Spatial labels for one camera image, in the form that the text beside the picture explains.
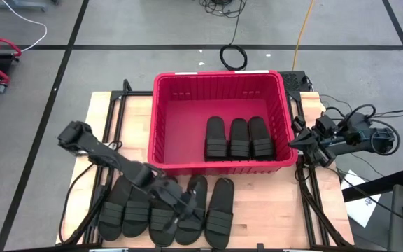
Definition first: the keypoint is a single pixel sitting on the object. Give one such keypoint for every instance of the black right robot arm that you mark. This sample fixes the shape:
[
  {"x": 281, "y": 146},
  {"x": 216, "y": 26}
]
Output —
[{"x": 359, "y": 140}]

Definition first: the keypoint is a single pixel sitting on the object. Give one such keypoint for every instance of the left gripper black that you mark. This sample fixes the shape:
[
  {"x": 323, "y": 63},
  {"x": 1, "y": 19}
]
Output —
[{"x": 168, "y": 190}]

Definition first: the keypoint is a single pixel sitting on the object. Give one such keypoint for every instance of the black power box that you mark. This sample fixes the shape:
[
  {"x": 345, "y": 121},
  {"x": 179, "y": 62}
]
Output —
[{"x": 294, "y": 82}]

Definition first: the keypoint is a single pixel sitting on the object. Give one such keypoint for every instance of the black beam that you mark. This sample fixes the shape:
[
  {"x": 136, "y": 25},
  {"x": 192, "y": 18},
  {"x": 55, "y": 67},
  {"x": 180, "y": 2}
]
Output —
[{"x": 376, "y": 185}]

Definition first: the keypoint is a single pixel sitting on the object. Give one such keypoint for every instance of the black aluminium rig frame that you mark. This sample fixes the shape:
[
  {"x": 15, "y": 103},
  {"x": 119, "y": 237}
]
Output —
[
  {"x": 117, "y": 94},
  {"x": 296, "y": 97}
]

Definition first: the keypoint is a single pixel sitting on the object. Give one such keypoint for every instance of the grey desk foot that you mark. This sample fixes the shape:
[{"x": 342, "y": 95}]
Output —
[{"x": 16, "y": 4}]

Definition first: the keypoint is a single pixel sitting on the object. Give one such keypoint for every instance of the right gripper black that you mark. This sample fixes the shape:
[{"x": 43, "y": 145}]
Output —
[{"x": 322, "y": 154}]

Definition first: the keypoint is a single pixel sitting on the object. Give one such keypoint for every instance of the white paper sheet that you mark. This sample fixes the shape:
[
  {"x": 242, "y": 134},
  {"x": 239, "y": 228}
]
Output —
[{"x": 362, "y": 210}]

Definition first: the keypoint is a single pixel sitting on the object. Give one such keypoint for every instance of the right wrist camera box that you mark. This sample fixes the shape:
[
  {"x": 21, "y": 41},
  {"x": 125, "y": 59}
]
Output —
[{"x": 325, "y": 125}]

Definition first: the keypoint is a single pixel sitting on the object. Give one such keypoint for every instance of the red plastic bin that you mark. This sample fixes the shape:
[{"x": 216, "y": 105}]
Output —
[{"x": 187, "y": 133}]

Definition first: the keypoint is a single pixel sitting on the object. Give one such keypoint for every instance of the black foam slide sandal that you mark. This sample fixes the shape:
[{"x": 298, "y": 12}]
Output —
[
  {"x": 216, "y": 138},
  {"x": 261, "y": 138},
  {"x": 219, "y": 210},
  {"x": 136, "y": 217},
  {"x": 115, "y": 213},
  {"x": 239, "y": 140},
  {"x": 161, "y": 224},
  {"x": 201, "y": 185}
]

